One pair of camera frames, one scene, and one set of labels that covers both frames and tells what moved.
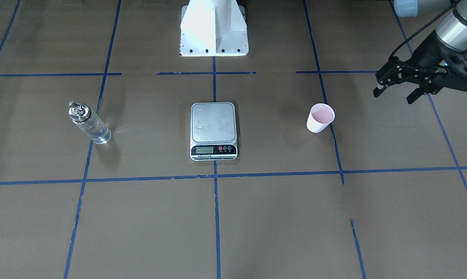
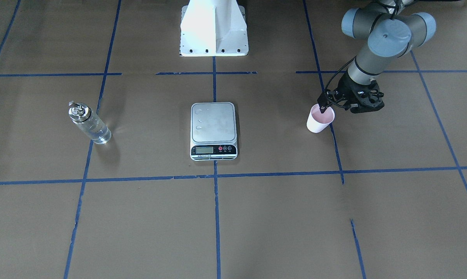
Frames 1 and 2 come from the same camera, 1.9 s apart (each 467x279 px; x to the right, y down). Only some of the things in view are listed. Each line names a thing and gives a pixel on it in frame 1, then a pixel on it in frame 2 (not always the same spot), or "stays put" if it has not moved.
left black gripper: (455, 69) -> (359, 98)
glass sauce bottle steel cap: (80, 114) stays put
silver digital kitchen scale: (213, 134) stays put
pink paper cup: (321, 115) stays put
